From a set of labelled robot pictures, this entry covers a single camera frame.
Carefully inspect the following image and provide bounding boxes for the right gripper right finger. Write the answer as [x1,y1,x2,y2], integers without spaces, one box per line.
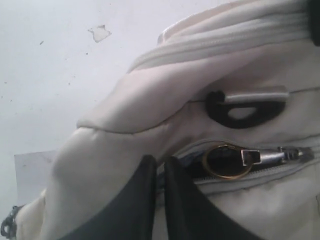
[164,156,253,240]

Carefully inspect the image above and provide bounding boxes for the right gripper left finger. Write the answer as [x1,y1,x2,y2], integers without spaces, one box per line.
[62,155,157,240]

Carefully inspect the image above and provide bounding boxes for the cream fabric duffel bag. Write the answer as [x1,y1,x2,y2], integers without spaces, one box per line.
[0,0,320,240]

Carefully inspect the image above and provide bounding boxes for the clear tape scrap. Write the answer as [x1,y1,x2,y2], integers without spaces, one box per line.
[87,24,112,43]

